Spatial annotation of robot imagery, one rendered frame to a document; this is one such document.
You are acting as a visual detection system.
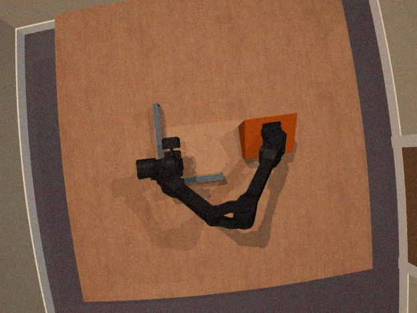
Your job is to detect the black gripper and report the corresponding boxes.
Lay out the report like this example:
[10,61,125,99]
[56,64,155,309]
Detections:
[162,136,183,177]

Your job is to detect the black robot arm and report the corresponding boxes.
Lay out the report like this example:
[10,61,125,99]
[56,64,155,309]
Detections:
[136,121,287,229]

